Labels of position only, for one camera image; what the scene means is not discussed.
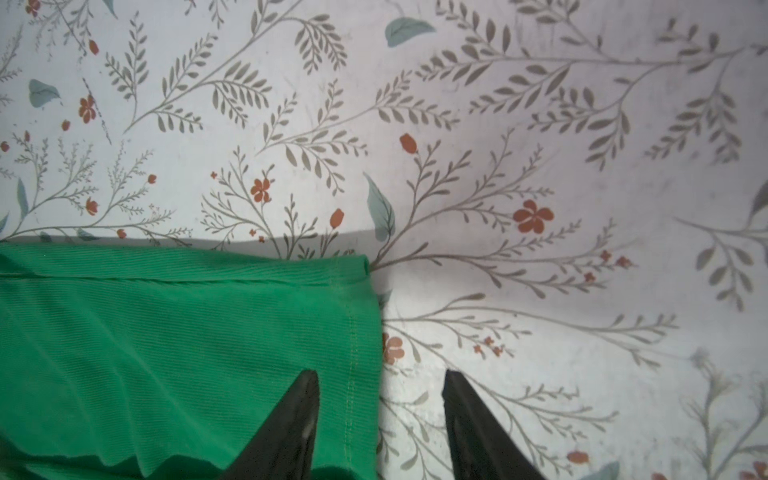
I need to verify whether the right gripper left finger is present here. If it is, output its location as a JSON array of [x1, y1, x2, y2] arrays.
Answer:
[[220, 370, 320, 480]]

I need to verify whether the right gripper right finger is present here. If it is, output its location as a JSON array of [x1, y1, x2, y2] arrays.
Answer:
[[442, 370, 544, 480]]

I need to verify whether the green tank top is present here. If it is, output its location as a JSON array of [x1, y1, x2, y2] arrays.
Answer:
[[1, 243, 383, 479]]

